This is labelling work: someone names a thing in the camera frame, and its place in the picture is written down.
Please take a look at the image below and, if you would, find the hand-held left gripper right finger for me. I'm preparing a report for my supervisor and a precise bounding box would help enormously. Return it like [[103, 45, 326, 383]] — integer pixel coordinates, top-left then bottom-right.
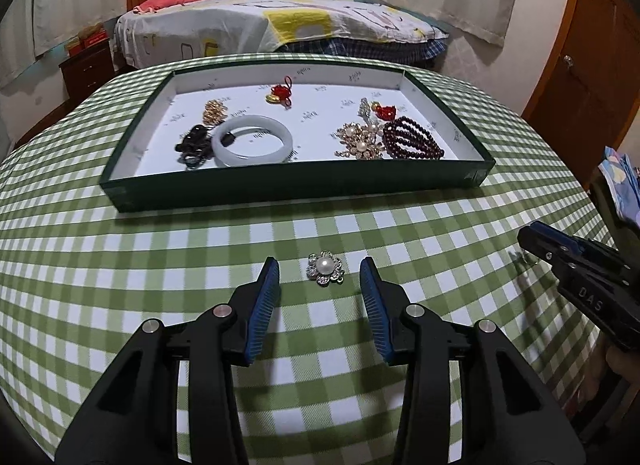
[[359, 256, 586, 465]]

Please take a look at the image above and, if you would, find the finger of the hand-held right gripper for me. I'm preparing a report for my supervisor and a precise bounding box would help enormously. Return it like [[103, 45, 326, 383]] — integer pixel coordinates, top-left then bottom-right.
[[517, 222, 621, 266], [559, 257, 632, 294]]

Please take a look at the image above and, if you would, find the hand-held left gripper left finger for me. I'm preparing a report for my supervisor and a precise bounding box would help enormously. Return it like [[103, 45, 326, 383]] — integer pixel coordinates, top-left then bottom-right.
[[54, 256, 281, 465]]

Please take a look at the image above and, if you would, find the small pearl flower brooch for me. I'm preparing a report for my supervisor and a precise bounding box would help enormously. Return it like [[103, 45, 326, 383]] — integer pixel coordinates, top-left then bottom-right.
[[306, 250, 346, 287]]

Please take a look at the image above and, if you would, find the green shallow box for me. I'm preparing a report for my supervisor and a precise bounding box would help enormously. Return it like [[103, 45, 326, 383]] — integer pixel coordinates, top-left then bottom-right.
[[99, 59, 497, 213]]

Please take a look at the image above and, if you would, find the pale jade bangle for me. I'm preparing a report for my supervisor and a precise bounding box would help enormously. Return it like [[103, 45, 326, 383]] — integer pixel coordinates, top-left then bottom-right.
[[211, 114, 293, 168]]

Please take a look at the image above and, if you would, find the large gold pearl brooch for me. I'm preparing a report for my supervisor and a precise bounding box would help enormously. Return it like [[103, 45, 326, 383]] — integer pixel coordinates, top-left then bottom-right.
[[334, 120, 386, 161]]

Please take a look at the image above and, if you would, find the rhinestone hair clip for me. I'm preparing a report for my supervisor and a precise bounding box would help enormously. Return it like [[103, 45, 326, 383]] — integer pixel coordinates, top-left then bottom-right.
[[357, 98, 381, 128]]

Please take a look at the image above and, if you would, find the small gold brooch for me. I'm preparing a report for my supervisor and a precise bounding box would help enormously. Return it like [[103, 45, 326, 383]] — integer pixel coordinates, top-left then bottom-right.
[[202, 98, 228, 126]]

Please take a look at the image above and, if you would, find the red knot gold ingot charm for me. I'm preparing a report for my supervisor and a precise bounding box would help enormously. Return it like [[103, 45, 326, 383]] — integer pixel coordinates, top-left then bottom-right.
[[265, 76, 296, 108]]

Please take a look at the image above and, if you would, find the blue floral cloth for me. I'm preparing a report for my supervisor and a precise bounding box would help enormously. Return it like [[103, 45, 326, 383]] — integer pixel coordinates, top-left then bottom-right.
[[600, 145, 640, 221]]

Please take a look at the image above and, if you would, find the green checked tablecloth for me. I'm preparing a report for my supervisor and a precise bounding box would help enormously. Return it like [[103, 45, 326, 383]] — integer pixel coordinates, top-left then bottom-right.
[[0, 52, 623, 465]]

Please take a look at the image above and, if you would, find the wooden door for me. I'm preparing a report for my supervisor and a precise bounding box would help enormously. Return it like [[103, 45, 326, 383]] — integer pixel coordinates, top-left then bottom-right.
[[520, 0, 640, 156]]

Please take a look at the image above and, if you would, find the blue plaid bed sheet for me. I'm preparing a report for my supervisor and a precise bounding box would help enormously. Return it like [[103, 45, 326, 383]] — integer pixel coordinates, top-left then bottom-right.
[[277, 38, 448, 66]]

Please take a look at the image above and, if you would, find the patterned white bedspread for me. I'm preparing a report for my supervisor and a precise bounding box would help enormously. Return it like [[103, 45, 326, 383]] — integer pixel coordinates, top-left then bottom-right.
[[112, 0, 448, 71]]

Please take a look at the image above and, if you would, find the dark wooden nightstand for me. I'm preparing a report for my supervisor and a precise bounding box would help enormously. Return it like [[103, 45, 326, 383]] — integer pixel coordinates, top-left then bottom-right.
[[59, 40, 116, 106]]

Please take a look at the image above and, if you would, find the wide white curtain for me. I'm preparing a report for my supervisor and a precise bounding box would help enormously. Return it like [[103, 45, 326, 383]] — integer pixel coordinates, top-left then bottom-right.
[[0, 0, 131, 86]]

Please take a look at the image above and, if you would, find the dark red bead bracelet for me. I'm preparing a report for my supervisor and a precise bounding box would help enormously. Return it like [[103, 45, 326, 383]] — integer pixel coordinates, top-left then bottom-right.
[[382, 115, 446, 161]]

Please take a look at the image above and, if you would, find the black bead bracelet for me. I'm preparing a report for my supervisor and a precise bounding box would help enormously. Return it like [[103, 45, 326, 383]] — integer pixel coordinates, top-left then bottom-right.
[[175, 122, 237, 170]]

